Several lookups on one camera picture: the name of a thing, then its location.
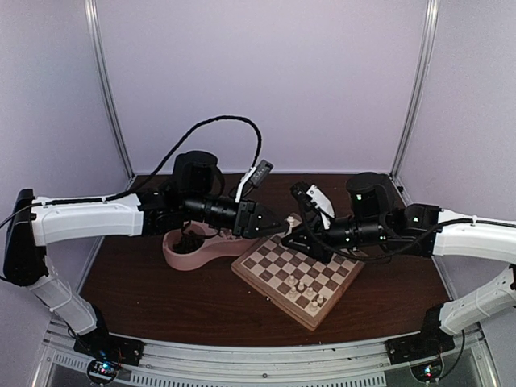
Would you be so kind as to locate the right aluminium frame post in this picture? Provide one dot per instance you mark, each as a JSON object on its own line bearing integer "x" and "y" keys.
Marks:
{"x": 427, "y": 43}

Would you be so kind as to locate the pink double bowl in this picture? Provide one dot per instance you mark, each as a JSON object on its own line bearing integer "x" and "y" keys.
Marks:
{"x": 215, "y": 246}

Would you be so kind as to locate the aluminium frame post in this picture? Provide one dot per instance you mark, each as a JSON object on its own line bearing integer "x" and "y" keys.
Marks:
{"x": 91, "y": 15}
{"x": 427, "y": 43}

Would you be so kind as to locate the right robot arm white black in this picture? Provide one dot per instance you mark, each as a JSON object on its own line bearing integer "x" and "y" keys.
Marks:
{"x": 417, "y": 230}

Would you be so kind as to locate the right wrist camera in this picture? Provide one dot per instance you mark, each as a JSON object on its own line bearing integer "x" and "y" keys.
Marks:
{"x": 312, "y": 198}

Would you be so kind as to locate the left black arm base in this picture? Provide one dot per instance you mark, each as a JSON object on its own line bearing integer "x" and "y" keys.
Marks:
{"x": 109, "y": 360}

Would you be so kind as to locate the dark chess pieces pile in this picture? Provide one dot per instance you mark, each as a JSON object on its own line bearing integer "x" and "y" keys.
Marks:
{"x": 187, "y": 244}

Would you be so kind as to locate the light chess piece tall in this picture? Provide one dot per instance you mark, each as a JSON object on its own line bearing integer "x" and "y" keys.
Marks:
{"x": 292, "y": 223}

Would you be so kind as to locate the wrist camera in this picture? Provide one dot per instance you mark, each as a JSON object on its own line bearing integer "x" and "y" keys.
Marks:
{"x": 253, "y": 179}
{"x": 312, "y": 198}

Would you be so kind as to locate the wooden chess board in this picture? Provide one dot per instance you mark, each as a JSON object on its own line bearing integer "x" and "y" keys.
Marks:
{"x": 267, "y": 265}

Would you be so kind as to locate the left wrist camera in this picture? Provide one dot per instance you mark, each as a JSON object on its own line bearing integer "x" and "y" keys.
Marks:
{"x": 253, "y": 179}

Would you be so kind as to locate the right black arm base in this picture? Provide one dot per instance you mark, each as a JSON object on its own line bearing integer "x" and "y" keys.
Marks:
{"x": 422, "y": 352}

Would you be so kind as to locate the left aluminium frame post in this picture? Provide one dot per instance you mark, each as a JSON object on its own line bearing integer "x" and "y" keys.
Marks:
{"x": 91, "y": 15}

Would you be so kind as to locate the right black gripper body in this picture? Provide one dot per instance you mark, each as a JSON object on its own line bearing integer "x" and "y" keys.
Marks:
{"x": 367, "y": 234}

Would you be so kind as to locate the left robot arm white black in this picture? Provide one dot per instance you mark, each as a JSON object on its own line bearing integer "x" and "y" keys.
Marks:
{"x": 37, "y": 222}

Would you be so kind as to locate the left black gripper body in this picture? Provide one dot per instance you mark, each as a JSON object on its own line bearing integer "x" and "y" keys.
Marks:
{"x": 197, "y": 208}

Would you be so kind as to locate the front aluminium rail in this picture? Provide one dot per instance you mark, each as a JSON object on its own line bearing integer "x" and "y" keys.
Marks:
{"x": 360, "y": 363}

